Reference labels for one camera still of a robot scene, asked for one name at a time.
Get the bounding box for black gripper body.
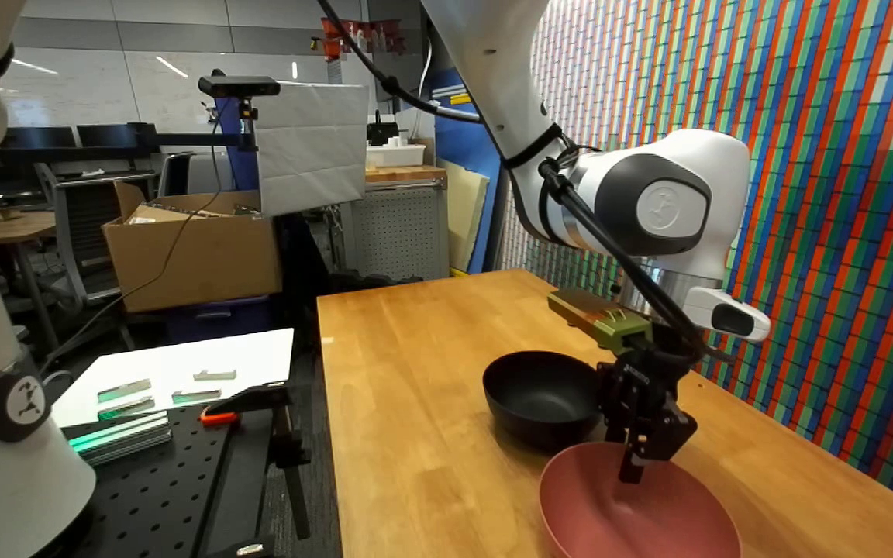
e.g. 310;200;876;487
595;347;705;442

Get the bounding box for black bowl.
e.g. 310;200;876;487
482;350;609;454

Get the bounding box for beige leaning board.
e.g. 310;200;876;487
439;160;494;278

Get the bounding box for grey cabinet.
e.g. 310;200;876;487
343;185;452;284

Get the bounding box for blue upright panel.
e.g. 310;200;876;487
431;69;509;278

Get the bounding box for grey square board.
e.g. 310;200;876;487
254;79;372;221

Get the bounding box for blue storage bin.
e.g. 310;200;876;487
158;294;286;347

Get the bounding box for black perforated mounting board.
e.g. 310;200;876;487
47;400;343;558

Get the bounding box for red overhead fixture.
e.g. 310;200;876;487
307;14;410;62

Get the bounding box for white paper sheet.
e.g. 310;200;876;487
51;325;299;429

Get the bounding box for cardboard box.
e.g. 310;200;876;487
99;189;286;315

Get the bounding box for shiny metal bar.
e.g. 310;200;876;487
66;410;174;468

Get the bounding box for grey office chair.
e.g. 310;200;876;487
35;159;126;303

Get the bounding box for black computer monitor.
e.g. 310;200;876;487
0;119;162;160

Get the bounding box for olive wrist camera block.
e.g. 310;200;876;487
545;289;653;350

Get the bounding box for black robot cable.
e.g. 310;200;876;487
317;0;705;347

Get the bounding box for black clamp orange handle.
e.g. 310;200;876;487
196;377;317;542

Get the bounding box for blue stand post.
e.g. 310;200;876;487
211;95;265;194

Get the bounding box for black camera on stand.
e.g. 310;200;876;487
196;72;286;101

